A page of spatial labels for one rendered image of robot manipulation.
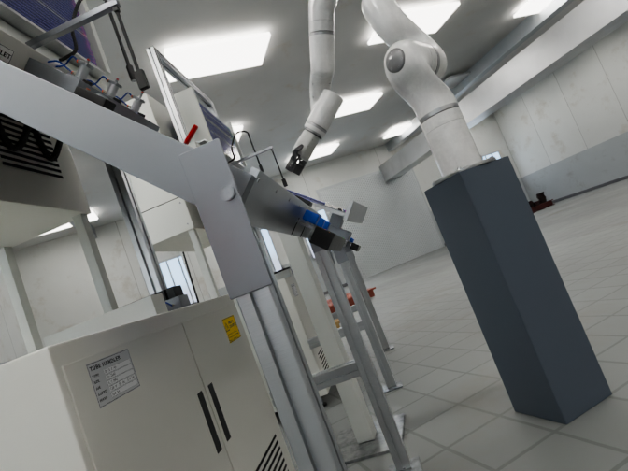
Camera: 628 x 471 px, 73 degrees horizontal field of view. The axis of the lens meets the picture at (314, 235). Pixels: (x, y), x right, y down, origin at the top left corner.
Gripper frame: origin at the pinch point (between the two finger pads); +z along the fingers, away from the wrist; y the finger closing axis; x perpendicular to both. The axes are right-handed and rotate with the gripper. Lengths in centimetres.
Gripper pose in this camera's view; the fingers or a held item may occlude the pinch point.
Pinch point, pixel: (293, 170)
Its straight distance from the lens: 162.0
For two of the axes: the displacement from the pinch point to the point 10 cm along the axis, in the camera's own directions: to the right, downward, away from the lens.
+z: -4.8, 8.7, 1.3
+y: -2.5, 0.1, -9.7
